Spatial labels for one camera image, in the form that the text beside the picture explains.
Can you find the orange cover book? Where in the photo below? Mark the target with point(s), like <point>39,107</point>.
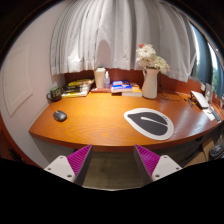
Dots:
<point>136,91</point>

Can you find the dark grey computer mouse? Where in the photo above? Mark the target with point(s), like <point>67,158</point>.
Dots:
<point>60,116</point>

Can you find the blue cover book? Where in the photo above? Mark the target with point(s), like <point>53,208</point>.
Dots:
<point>121,85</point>

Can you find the cardboard box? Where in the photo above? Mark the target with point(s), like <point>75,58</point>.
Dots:
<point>205,150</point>

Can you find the cream tumbler with lid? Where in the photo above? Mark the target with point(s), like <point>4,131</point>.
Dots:
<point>99,78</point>

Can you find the dark green mug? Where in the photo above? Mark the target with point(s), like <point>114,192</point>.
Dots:
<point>56,94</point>

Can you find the yellow cover book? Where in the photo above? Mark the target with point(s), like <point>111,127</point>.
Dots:
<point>81,82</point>

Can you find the white flat device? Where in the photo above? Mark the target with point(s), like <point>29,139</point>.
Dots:
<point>200,99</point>

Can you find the cream ceramic vase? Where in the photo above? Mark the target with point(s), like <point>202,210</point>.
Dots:
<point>150,85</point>

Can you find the window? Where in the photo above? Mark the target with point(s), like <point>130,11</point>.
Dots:
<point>203,56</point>

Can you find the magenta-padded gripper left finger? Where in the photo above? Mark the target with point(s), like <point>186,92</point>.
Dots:
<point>63,166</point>

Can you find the black book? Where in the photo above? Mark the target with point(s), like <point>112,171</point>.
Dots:
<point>76,90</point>
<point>76,87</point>

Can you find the clear spray bottle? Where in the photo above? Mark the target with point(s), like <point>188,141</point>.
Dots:
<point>107,81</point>

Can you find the white and yellow book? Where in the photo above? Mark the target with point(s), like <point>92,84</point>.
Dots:
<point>75,94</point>

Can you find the red thin book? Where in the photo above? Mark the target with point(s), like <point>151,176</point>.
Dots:
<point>100,89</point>

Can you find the black and white mouse pad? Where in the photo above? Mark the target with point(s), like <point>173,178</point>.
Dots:
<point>150,123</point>

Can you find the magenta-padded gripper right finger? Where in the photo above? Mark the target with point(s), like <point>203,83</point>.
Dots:
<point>163,166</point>

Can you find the white pleated curtain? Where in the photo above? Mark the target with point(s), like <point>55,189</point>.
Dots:
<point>110,33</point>

